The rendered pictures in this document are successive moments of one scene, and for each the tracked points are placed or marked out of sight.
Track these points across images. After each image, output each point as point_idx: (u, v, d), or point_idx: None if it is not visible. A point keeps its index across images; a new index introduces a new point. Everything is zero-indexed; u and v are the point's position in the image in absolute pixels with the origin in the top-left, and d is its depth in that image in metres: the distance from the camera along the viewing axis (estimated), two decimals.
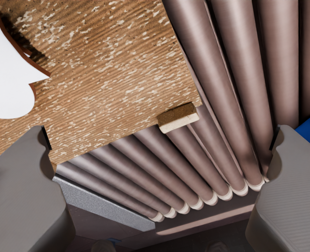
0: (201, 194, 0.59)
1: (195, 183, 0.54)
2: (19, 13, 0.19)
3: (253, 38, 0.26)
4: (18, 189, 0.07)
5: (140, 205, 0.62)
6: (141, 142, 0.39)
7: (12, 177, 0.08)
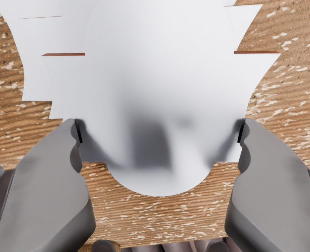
0: None
1: None
2: None
3: None
4: (48, 178, 0.08)
5: None
6: (229, 241, 0.30)
7: (44, 166, 0.08)
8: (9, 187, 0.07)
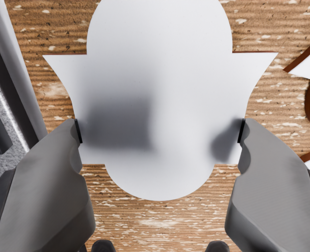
0: None
1: None
2: None
3: None
4: (48, 178, 0.08)
5: None
6: None
7: (44, 166, 0.08)
8: (9, 187, 0.07)
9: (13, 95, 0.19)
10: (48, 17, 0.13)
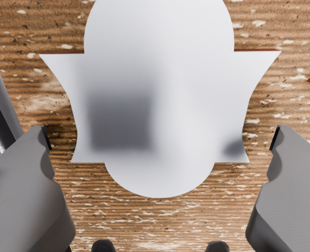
0: None
1: None
2: None
3: None
4: (18, 189, 0.07)
5: None
6: None
7: (12, 177, 0.08)
8: None
9: None
10: (24, 18, 0.11)
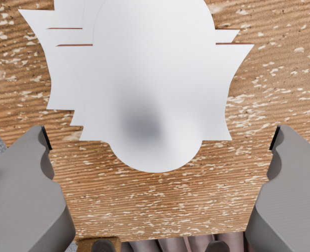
0: None
1: None
2: (235, 93, 0.17)
3: None
4: (18, 189, 0.07)
5: None
6: (220, 238, 0.33)
7: (12, 177, 0.08)
8: None
9: None
10: None
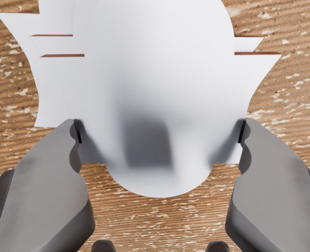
0: None
1: None
2: (251, 109, 0.15)
3: None
4: (47, 179, 0.08)
5: None
6: None
7: (43, 166, 0.08)
8: (8, 187, 0.07)
9: None
10: None
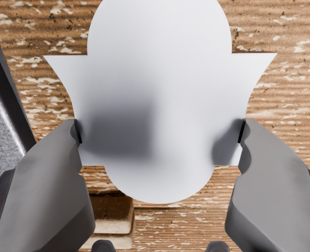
0: None
1: None
2: None
3: None
4: (47, 178, 0.08)
5: None
6: None
7: (44, 166, 0.08)
8: (8, 187, 0.07)
9: None
10: None
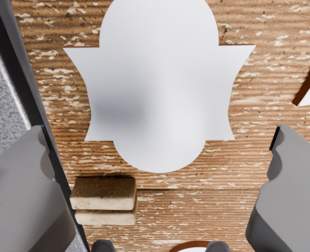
0: None
1: None
2: None
3: None
4: (18, 189, 0.07)
5: None
6: None
7: (12, 177, 0.08)
8: None
9: None
10: None
